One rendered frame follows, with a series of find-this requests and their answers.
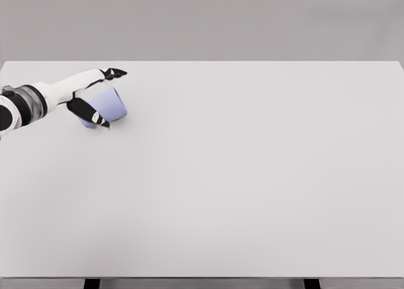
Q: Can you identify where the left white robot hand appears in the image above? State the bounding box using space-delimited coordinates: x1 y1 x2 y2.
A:
52 68 128 129

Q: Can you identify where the light blue cup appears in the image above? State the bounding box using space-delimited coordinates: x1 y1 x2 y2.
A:
77 86 129 129

